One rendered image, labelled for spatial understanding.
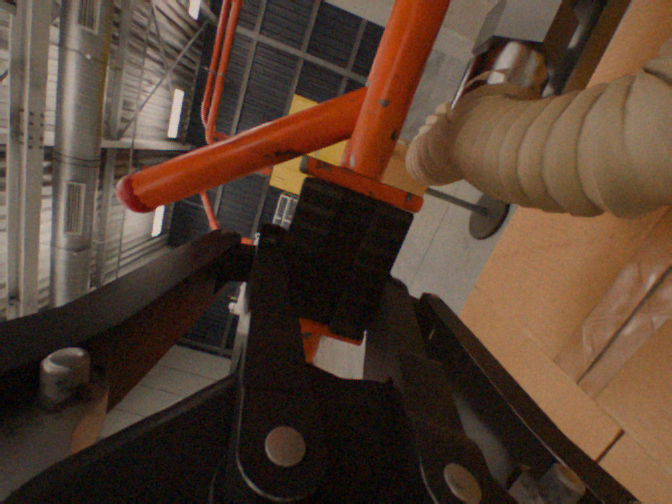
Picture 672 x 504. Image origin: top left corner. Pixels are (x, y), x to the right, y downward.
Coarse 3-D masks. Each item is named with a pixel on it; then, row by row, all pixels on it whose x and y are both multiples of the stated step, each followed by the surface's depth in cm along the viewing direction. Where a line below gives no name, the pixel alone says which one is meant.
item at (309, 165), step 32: (320, 160) 12; (320, 192) 12; (352, 192) 13; (384, 192) 13; (320, 224) 12; (352, 224) 13; (384, 224) 12; (288, 256) 12; (320, 256) 13; (352, 256) 13; (384, 256) 13; (320, 288) 14; (352, 288) 13; (320, 320) 14; (352, 320) 14
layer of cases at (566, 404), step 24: (480, 312) 99; (480, 336) 95; (504, 336) 85; (504, 360) 82; (528, 360) 75; (528, 384) 73; (552, 384) 66; (552, 408) 65; (576, 408) 60; (600, 408) 56; (576, 432) 58; (600, 432) 54; (624, 432) 52; (600, 456) 53; (624, 456) 50; (648, 456) 47; (624, 480) 49; (648, 480) 46
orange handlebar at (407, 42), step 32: (416, 0) 11; (448, 0) 12; (384, 32) 16; (416, 32) 12; (384, 64) 12; (416, 64) 12; (384, 96) 12; (384, 128) 13; (352, 160) 13; (384, 160) 13
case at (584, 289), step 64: (640, 0) 30; (640, 64) 28; (512, 256) 37; (576, 256) 28; (640, 256) 23; (512, 320) 34; (576, 320) 26; (640, 320) 22; (576, 384) 25; (640, 384) 20
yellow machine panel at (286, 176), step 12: (300, 108) 665; (336, 144) 692; (312, 156) 700; (324, 156) 701; (336, 156) 701; (276, 168) 709; (288, 168) 709; (276, 180) 717; (288, 180) 718; (300, 180) 718
